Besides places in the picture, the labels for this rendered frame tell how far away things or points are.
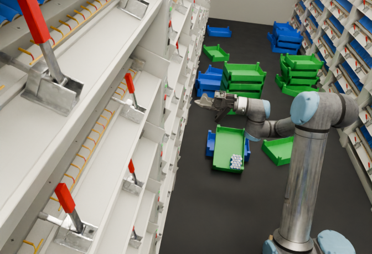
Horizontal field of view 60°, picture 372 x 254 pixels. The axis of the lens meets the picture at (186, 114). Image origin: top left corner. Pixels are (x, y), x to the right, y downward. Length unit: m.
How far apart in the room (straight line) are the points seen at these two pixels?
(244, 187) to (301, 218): 0.88
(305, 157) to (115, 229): 0.75
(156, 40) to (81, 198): 0.40
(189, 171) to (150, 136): 1.31
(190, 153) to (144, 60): 1.59
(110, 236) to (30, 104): 0.42
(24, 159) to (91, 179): 0.25
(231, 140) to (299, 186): 1.11
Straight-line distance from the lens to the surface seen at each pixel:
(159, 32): 0.72
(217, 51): 3.93
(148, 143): 0.86
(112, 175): 0.50
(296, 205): 1.27
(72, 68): 0.34
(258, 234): 1.92
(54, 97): 0.28
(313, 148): 1.20
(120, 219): 0.69
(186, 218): 1.90
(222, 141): 2.27
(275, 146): 2.51
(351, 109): 1.23
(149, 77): 0.75
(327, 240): 1.46
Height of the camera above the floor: 1.48
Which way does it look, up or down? 34 degrees down
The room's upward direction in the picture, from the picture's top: 6 degrees clockwise
